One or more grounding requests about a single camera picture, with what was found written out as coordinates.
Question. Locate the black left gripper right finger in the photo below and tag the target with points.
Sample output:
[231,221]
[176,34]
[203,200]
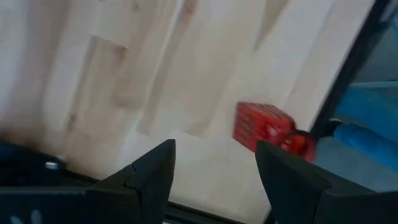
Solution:
[298,199]

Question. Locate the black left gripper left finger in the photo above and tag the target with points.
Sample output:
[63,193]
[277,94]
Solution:
[124,205]

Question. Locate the red squat vase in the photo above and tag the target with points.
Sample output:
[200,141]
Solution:
[261,124]

